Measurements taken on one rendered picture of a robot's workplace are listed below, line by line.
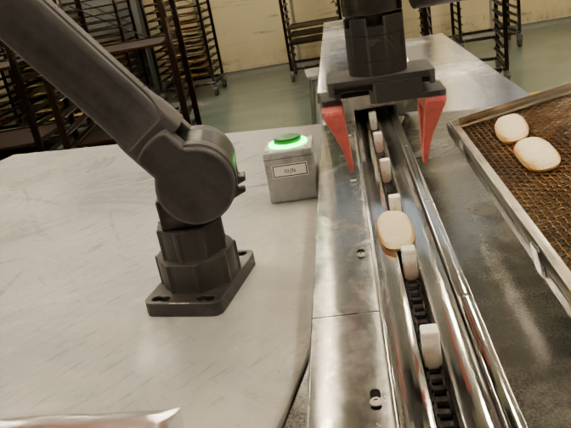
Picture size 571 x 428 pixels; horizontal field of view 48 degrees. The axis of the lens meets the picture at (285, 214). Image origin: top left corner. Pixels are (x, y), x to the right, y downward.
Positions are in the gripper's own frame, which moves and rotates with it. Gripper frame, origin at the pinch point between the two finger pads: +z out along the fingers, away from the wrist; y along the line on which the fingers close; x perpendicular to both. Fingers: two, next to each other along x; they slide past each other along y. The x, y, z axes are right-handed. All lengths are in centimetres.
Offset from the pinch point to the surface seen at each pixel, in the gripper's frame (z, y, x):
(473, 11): 61, -148, -700
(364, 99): 3.2, 0.4, -45.3
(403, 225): 6.8, -0.8, 2.0
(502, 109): 2.2, -16.8, -21.7
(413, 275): 8.5, -0.7, 10.1
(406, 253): 6.2, -0.3, 10.1
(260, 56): 74, 98, -700
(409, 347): 7.9, 1.0, 22.8
